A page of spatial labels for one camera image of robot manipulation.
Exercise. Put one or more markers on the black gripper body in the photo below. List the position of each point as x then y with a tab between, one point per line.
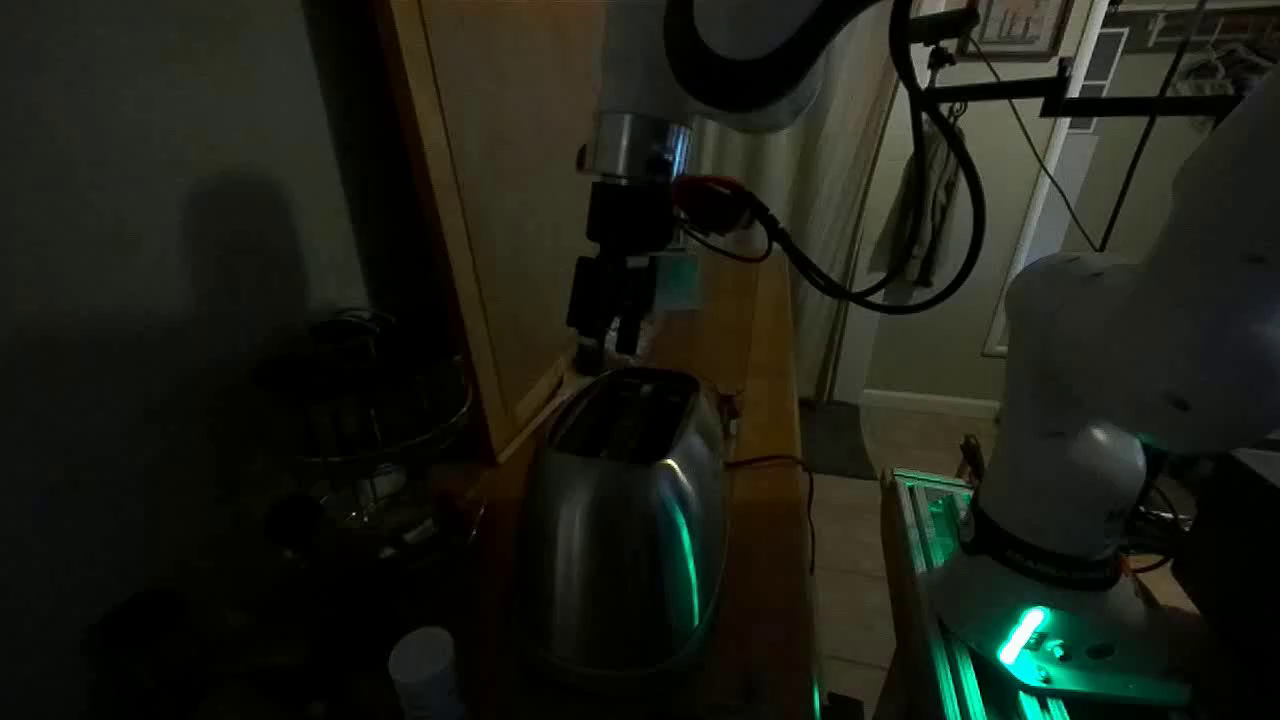
621	284

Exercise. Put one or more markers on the teal tissue box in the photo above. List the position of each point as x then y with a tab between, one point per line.
681	282

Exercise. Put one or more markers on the black metal stand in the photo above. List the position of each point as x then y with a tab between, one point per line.
1014	96

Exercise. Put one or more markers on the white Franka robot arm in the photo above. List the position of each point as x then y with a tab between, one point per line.
1104	401

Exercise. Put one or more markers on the stainless steel toaster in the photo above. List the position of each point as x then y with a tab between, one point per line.
625	535

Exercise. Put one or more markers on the white plastic bottle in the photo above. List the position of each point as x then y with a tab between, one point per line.
425	674

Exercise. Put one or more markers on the large wooden board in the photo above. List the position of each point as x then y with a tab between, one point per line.
523	200

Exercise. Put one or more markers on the robot base plate green light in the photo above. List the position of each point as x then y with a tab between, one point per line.
1055	642

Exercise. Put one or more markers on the hanging grey cloth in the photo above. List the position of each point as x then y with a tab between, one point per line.
920	226

